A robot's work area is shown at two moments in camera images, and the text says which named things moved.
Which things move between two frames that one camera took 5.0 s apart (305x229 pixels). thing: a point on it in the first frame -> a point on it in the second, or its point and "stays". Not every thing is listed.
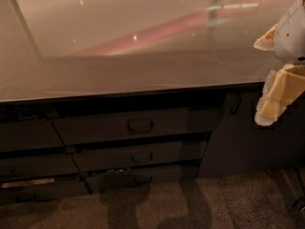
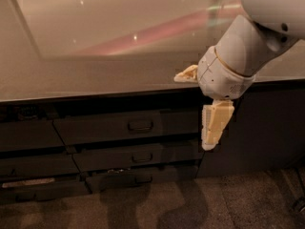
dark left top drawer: [29, 135] stays
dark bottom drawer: [141, 177] stays
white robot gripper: [292, 32] -> [219, 77]
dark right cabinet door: [238, 144] stays
